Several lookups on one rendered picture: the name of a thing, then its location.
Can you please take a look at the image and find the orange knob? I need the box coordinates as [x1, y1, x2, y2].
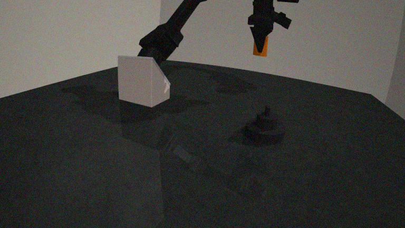
[253, 36, 268, 56]

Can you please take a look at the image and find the dark stepped round pedestal with shaft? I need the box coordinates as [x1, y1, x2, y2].
[244, 106, 286, 145]

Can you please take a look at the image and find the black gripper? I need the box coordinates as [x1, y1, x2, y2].
[248, 0, 273, 53]

